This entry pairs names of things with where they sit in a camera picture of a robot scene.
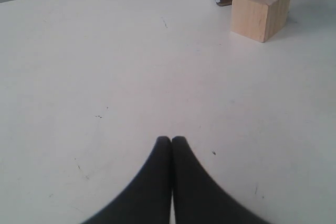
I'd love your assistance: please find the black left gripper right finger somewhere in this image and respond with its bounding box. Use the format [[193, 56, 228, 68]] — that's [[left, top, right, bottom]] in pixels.
[[172, 136, 265, 223]]

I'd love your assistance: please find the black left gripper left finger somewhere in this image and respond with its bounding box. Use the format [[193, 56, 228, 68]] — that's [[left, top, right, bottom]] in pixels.
[[85, 136, 172, 224]]

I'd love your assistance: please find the light wooden cube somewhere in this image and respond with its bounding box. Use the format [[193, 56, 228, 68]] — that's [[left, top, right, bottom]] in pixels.
[[230, 0, 290, 42]]

